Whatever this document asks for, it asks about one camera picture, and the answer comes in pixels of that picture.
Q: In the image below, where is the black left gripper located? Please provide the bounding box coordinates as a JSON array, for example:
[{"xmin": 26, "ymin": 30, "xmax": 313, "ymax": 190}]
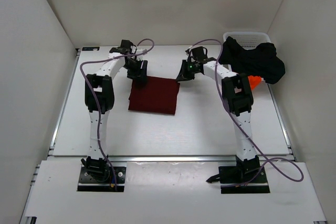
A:
[{"xmin": 123, "ymin": 58, "xmax": 148, "ymax": 82}]

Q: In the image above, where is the dark red t shirt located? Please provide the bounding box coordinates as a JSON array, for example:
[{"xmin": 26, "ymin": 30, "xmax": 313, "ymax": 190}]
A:
[{"xmin": 128, "ymin": 76, "xmax": 180, "ymax": 115}]

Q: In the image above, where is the black t shirt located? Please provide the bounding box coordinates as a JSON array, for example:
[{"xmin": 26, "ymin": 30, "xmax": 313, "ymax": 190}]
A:
[{"xmin": 219, "ymin": 36, "xmax": 286, "ymax": 84}]

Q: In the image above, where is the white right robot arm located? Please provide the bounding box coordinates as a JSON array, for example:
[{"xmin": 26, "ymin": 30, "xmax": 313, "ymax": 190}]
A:
[{"xmin": 176, "ymin": 46, "xmax": 260, "ymax": 183}]

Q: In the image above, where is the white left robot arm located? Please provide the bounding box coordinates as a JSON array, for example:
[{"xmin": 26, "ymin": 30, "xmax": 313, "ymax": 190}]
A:
[{"xmin": 79, "ymin": 40, "xmax": 153, "ymax": 183}]

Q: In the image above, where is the dark logo sticker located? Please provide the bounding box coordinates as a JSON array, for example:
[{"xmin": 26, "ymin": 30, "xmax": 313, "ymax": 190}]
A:
[{"xmin": 81, "ymin": 47, "xmax": 100, "ymax": 51}]

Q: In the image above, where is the orange t shirt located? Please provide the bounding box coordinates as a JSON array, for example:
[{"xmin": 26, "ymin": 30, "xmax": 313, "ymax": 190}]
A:
[{"xmin": 248, "ymin": 76, "xmax": 263, "ymax": 90}]

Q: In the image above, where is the white plastic laundry basket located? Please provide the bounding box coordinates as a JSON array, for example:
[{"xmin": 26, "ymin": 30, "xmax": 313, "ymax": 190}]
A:
[{"xmin": 223, "ymin": 32, "xmax": 271, "ymax": 50}]

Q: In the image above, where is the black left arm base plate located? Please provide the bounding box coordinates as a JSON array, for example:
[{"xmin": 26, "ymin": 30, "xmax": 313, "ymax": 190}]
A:
[{"xmin": 77, "ymin": 157, "xmax": 127, "ymax": 193}]

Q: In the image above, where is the aluminium front table rail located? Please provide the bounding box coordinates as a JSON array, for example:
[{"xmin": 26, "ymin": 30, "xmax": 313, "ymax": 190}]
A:
[{"xmin": 47, "ymin": 154, "xmax": 295, "ymax": 162}]

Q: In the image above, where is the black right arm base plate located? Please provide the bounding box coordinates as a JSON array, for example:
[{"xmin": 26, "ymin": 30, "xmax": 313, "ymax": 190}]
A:
[{"xmin": 206, "ymin": 165, "xmax": 270, "ymax": 194}]

